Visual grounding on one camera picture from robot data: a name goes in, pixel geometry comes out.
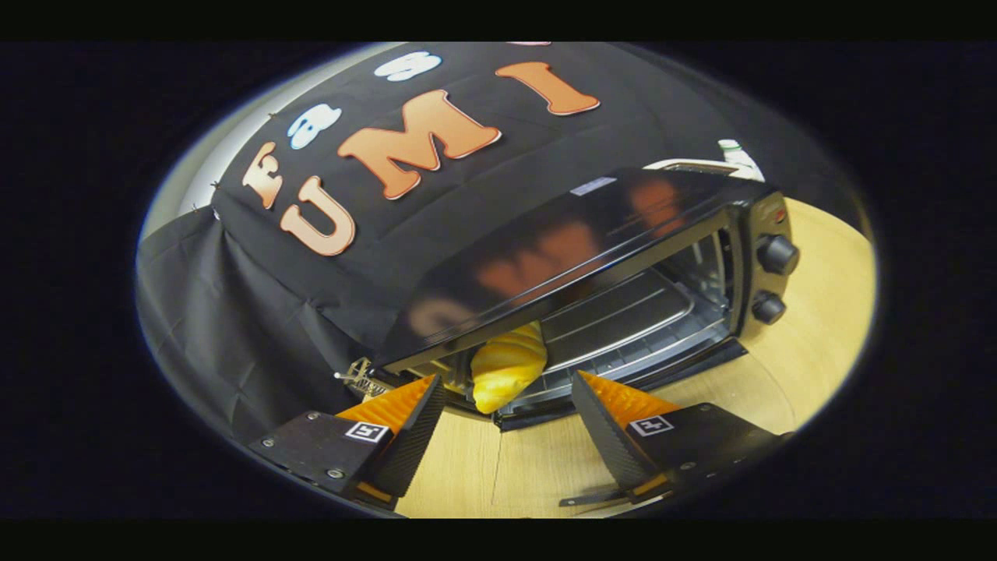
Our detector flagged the white bottle with green label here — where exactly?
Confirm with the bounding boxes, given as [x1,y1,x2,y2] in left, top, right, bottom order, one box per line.
[717,139,760,176]

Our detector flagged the yellow croissant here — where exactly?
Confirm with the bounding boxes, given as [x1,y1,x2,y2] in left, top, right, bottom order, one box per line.
[470,322,548,415]

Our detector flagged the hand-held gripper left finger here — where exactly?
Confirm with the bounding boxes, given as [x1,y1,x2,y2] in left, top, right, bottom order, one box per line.
[249,374,447,510]

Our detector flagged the black toaster oven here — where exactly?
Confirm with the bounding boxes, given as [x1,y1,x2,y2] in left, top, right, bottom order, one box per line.
[374,166,801,509]

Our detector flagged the white pop-up toaster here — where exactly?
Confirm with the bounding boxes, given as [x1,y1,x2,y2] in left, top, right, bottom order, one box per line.
[645,158,768,184]

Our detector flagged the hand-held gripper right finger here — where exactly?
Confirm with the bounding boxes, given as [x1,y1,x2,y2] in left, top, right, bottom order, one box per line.
[570,370,795,505]

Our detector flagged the metal wire rack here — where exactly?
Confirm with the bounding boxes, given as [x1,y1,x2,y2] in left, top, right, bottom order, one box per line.
[335,357,390,398]

